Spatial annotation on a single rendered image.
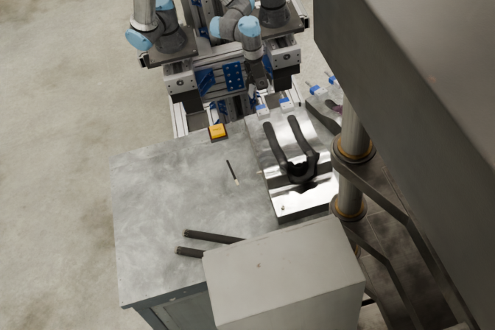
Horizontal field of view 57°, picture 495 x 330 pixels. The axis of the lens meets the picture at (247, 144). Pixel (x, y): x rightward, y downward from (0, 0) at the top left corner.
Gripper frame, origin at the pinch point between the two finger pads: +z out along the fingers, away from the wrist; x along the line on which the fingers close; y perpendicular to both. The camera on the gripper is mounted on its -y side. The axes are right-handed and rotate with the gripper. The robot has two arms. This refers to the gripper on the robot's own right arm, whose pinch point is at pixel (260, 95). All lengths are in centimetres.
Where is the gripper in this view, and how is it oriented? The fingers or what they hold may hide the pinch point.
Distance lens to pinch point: 187.6
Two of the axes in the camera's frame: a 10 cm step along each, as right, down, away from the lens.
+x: -9.6, 2.7, -0.6
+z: 1.3, 6.2, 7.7
